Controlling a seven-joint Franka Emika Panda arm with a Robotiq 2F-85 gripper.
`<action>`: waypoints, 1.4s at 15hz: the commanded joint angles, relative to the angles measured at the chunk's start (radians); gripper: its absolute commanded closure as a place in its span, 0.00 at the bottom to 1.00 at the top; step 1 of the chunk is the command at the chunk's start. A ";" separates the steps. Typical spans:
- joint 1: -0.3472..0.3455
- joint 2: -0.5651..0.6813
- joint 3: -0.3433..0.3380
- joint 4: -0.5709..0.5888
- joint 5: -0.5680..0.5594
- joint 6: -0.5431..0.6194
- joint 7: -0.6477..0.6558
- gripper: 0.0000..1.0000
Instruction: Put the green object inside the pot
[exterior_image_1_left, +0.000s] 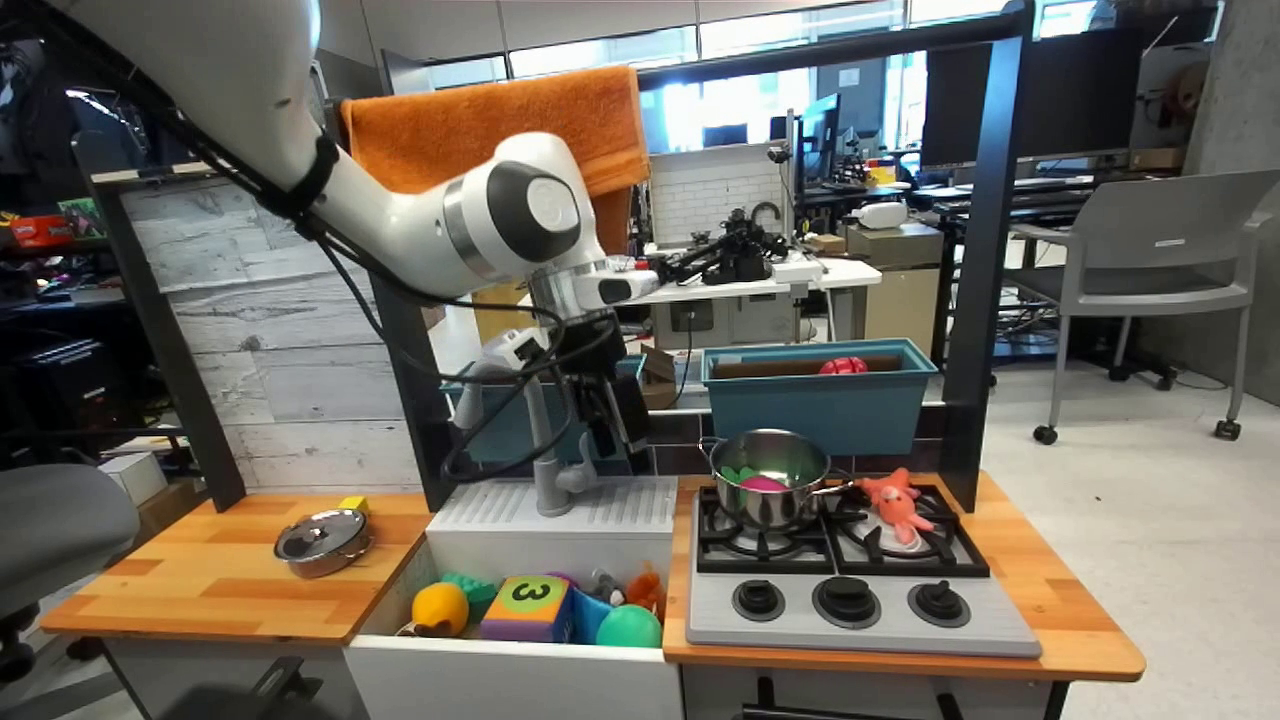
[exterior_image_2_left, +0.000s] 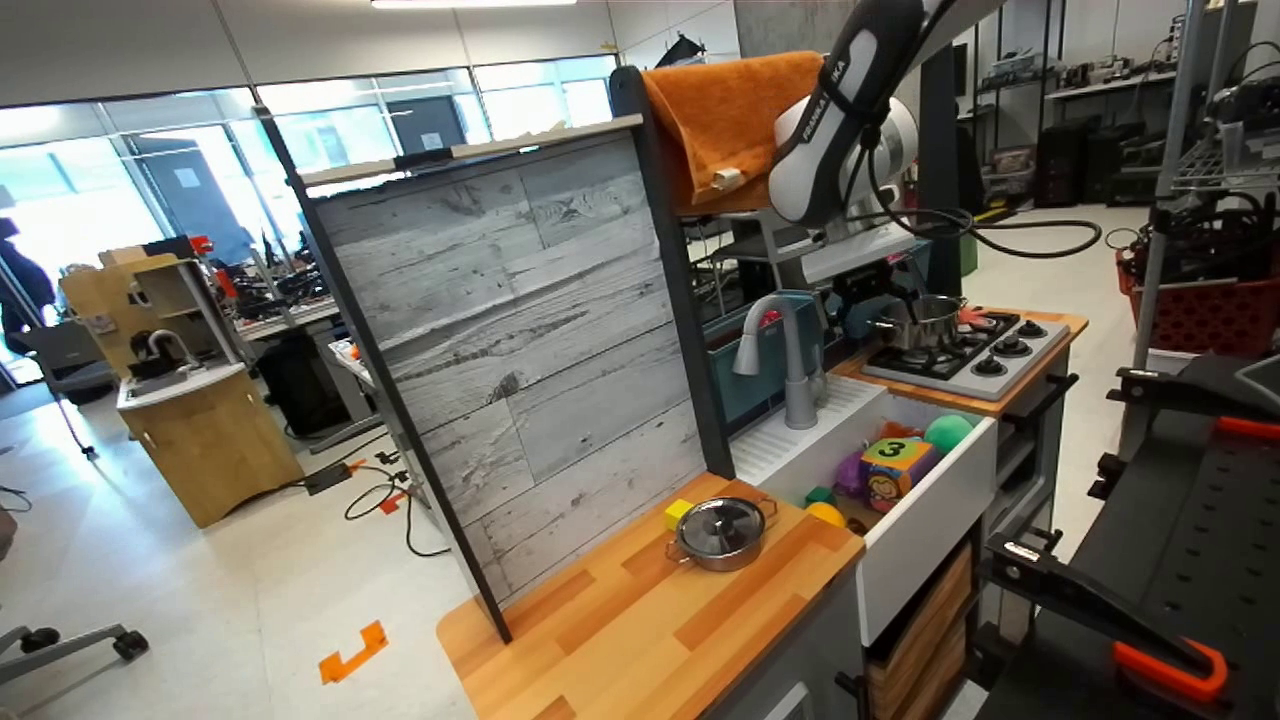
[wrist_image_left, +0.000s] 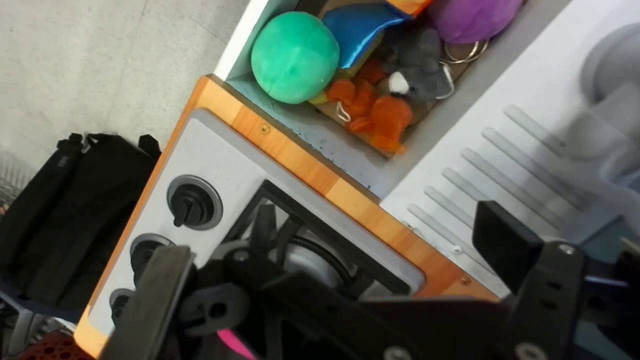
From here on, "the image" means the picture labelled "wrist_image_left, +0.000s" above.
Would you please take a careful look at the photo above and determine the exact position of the purple plush toy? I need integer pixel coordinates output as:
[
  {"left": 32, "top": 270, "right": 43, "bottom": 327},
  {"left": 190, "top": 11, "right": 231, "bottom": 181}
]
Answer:
[{"left": 426, "top": 0, "right": 528, "bottom": 47}]

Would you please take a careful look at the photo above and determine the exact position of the white toy sink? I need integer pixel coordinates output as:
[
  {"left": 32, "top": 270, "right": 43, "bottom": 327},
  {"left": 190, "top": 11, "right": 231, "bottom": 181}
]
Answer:
[{"left": 212, "top": 0, "right": 640, "bottom": 269}]

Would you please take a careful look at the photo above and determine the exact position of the black stove knob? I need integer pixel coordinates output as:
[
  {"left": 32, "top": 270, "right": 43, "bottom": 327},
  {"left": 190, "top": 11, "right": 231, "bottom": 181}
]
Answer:
[
  {"left": 129, "top": 232, "right": 178, "bottom": 286},
  {"left": 167, "top": 175, "right": 226, "bottom": 232},
  {"left": 109, "top": 286, "right": 136, "bottom": 323}
]

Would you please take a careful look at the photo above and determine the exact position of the wooden toy kitchen counter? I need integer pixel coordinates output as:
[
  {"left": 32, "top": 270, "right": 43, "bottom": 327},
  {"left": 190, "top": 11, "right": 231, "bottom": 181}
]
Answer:
[{"left": 73, "top": 75, "right": 503, "bottom": 359}]

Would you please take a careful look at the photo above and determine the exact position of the black bag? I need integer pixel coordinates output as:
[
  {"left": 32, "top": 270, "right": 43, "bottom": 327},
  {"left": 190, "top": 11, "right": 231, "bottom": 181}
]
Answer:
[{"left": 0, "top": 131, "right": 165, "bottom": 317}]

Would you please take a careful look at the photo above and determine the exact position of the red mesh object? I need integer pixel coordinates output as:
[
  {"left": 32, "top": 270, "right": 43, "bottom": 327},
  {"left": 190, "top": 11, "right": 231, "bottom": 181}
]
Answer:
[{"left": 16, "top": 330, "right": 97, "bottom": 360}]

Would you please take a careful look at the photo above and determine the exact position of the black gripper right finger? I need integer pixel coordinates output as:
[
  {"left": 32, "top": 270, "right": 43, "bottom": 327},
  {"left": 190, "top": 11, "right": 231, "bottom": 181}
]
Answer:
[{"left": 470, "top": 198, "right": 589, "bottom": 360}]

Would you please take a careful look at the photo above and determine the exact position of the orange plush toy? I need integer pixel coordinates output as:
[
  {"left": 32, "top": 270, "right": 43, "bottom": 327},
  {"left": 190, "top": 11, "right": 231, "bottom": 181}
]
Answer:
[{"left": 324, "top": 63, "right": 417, "bottom": 157}]

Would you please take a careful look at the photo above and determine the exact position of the grey toy stove top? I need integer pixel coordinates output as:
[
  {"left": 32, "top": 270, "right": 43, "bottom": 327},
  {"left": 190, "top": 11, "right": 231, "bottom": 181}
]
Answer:
[{"left": 87, "top": 108, "right": 429, "bottom": 343}]

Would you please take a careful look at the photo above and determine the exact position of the green plush ball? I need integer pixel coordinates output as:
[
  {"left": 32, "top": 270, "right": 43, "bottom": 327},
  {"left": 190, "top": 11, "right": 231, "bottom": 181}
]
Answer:
[{"left": 251, "top": 11, "right": 343, "bottom": 107}]

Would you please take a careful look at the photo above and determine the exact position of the metal key ring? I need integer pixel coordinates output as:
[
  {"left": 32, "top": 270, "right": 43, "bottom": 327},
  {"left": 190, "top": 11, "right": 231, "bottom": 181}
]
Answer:
[{"left": 438, "top": 39, "right": 492, "bottom": 69}]

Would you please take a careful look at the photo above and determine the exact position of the blue soft toy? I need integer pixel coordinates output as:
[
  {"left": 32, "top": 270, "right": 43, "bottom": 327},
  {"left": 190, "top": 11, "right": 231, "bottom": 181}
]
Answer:
[{"left": 319, "top": 2, "right": 411, "bottom": 72}]

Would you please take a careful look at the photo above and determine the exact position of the grey plush toy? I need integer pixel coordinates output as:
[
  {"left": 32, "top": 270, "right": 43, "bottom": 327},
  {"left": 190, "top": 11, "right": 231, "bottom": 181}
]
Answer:
[{"left": 372, "top": 26, "right": 462, "bottom": 107}]

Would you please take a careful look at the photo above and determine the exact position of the grey toy faucet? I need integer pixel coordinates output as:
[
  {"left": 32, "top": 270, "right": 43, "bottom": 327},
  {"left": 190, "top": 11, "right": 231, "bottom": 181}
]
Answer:
[{"left": 562, "top": 22, "right": 640, "bottom": 202}]

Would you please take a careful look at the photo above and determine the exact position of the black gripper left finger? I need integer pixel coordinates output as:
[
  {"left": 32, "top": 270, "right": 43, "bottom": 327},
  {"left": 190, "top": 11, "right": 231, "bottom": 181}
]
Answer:
[{"left": 116, "top": 245, "right": 198, "bottom": 360}]

